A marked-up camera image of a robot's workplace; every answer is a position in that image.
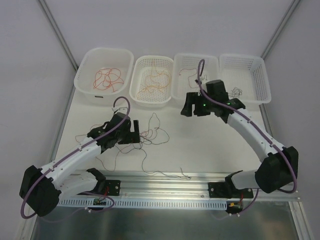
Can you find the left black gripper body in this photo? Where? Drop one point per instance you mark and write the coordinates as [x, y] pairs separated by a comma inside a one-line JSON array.
[[128, 136]]

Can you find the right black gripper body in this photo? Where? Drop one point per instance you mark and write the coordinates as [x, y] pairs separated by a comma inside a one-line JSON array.
[[196, 105]]

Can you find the red orange wire ball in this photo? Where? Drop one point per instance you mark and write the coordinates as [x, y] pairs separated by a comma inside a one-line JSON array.
[[154, 135]]

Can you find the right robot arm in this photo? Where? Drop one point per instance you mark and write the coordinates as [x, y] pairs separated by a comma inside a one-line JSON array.
[[278, 170]]

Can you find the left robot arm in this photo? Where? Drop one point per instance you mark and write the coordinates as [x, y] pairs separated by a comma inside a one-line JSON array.
[[44, 187]]

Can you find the white slotted basket right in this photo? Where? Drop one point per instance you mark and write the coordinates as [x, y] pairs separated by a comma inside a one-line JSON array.
[[245, 77]]

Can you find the white slotted basket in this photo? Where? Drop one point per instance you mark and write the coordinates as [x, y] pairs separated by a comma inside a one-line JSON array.
[[185, 70], [245, 77]]

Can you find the white slotted basket middle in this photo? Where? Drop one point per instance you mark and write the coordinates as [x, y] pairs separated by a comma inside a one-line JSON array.
[[185, 70]]

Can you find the white round-hole basket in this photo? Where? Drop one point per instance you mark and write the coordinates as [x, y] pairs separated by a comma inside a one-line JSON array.
[[150, 85]]

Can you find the white solid plastic tub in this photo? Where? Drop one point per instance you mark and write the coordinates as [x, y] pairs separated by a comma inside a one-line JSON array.
[[104, 74]]

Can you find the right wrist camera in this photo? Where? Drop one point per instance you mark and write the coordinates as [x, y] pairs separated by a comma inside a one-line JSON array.
[[202, 79]]

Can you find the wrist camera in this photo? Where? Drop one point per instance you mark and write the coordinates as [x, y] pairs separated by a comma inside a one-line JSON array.
[[119, 109], [202, 79]]

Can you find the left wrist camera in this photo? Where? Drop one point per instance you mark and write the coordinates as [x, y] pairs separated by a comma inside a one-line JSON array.
[[119, 109]]

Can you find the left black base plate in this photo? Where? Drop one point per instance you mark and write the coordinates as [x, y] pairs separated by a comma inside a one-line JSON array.
[[111, 188]]

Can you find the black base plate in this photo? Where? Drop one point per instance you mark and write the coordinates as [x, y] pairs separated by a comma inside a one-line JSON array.
[[111, 188], [225, 191]]

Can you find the aluminium mounting rail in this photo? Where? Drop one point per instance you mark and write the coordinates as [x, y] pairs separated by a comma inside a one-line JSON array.
[[139, 185]]

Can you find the white slotted cable duct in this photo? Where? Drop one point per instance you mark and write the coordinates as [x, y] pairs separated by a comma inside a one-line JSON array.
[[135, 203]]

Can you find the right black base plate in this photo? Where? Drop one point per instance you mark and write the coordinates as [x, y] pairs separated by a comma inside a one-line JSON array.
[[225, 191]]

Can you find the right frame post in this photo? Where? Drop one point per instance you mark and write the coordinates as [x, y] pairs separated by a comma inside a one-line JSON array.
[[286, 18]]

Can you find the frame post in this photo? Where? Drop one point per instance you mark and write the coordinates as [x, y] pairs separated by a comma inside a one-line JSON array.
[[50, 17], [286, 18]]

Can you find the left frame post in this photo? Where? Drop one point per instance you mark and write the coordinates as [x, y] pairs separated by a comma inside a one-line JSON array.
[[50, 17]]

